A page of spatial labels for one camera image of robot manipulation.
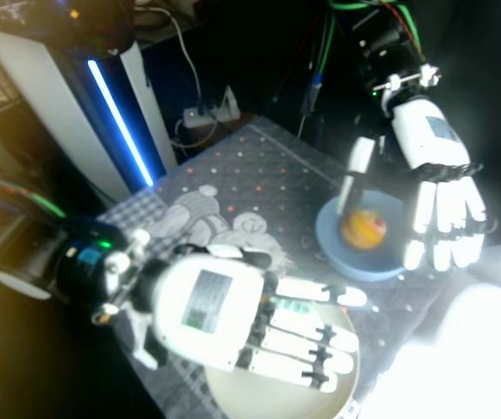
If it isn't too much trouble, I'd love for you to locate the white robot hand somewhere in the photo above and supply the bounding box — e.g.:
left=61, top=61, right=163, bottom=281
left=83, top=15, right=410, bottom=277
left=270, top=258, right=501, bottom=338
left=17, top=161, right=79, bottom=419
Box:
left=152, top=243, right=368, bottom=394
left=335, top=98, right=488, bottom=272

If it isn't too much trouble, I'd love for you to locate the blue toy ice cream cone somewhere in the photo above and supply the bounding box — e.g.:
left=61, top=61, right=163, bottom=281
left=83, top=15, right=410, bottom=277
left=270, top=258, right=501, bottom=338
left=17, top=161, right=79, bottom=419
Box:
left=271, top=298, right=312, bottom=316

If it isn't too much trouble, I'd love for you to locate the orange fruit-topped toy cupcake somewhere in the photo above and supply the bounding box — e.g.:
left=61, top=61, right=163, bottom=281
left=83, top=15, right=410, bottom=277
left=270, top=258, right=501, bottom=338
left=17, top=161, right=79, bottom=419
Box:
left=340, top=209, right=388, bottom=251

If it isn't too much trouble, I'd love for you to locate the white round plate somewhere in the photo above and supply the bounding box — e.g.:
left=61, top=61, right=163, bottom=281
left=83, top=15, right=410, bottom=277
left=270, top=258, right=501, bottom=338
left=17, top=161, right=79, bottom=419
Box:
left=204, top=300, right=362, bottom=419

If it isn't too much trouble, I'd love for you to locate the blue plastic bowl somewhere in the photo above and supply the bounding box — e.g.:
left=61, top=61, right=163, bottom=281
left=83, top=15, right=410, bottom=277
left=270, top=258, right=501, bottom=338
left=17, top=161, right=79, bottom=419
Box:
left=314, top=189, right=409, bottom=281

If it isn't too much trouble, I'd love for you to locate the grey quilt with bear print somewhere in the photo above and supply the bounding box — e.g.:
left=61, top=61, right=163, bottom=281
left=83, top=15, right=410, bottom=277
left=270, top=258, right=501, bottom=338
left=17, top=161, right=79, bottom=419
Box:
left=95, top=121, right=470, bottom=419

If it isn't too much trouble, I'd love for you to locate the white power strip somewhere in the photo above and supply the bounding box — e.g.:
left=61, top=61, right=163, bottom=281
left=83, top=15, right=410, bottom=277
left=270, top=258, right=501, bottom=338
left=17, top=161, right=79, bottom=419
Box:
left=182, top=106, right=217, bottom=130

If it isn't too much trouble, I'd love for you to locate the white tower with blue light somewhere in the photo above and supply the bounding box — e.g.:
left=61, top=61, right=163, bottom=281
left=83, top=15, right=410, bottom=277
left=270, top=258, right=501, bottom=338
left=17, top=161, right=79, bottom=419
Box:
left=0, top=25, right=180, bottom=207

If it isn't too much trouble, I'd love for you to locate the black device with lights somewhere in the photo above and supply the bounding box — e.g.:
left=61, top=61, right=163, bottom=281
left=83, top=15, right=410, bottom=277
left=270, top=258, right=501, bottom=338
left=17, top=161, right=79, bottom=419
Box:
left=0, top=0, right=139, bottom=54

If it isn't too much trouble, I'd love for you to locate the blue cable connector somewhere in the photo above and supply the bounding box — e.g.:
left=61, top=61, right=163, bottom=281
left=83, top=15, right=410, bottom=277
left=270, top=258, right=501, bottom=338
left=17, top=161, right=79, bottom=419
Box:
left=309, top=72, right=325, bottom=102

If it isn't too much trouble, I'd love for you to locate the green cable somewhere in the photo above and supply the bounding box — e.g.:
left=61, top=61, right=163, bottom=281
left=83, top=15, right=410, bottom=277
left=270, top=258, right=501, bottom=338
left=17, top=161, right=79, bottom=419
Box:
left=318, top=0, right=424, bottom=86

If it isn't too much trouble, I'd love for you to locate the white cable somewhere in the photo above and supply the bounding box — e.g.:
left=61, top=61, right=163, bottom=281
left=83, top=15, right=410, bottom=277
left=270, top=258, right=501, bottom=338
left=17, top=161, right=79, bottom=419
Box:
left=134, top=5, right=204, bottom=110

